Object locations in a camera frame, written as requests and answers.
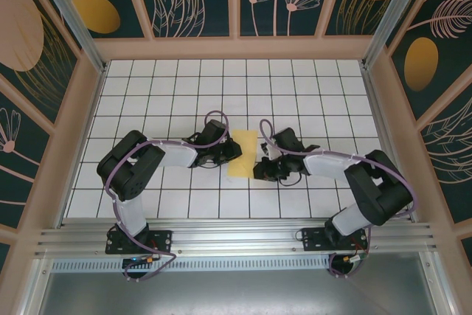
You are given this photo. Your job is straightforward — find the yellow cloth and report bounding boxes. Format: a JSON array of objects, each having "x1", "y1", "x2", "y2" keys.
[{"x1": 227, "y1": 129, "x2": 258, "y2": 178}]

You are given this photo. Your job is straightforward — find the grey metal sheet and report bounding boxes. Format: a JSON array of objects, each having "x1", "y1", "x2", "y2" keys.
[{"x1": 21, "y1": 252, "x2": 453, "y2": 315}]

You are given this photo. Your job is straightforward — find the small black circuit board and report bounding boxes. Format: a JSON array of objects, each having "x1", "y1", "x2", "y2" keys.
[{"x1": 123, "y1": 255, "x2": 147, "y2": 269}]

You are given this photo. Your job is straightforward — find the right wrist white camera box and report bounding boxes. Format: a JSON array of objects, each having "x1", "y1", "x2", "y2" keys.
[{"x1": 262, "y1": 143, "x2": 282, "y2": 160}]

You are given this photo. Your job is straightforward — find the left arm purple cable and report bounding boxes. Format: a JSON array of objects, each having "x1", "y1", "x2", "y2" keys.
[{"x1": 105, "y1": 109, "x2": 229, "y2": 283}]

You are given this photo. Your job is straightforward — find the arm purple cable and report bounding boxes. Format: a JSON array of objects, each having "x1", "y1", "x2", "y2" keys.
[
  {"x1": 105, "y1": 109, "x2": 229, "y2": 283},
  {"x1": 259, "y1": 118, "x2": 414, "y2": 280}
]

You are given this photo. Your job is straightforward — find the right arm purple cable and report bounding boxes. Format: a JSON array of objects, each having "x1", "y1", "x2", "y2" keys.
[{"x1": 259, "y1": 118, "x2": 414, "y2": 280}]

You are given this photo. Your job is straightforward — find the long aluminium base rail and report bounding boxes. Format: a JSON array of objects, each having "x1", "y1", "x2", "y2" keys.
[{"x1": 35, "y1": 217, "x2": 438, "y2": 259}]

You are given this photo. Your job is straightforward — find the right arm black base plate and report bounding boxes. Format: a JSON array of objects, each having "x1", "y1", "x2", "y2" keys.
[{"x1": 301, "y1": 226, "x2": 369, "y2": 253}]

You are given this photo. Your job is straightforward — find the grey slotted cable duct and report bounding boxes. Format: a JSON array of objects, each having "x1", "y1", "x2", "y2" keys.
[{"x1": 51, "y1": 254, "x2": 333, "y2": 274}]

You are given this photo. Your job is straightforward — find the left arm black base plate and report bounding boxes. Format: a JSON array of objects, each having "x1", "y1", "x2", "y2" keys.
[{"x1": 105, "y1": 229, "x2": 174, "y2": 256}]

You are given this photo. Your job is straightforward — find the aluminium corner post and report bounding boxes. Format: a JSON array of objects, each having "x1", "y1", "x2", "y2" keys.
[
  {"x1": 361, "y1": 0, "x2": 432, "y2": 69},
  {"x1": 29, "y1": 0, "x2": 108, "y2": 75}
]

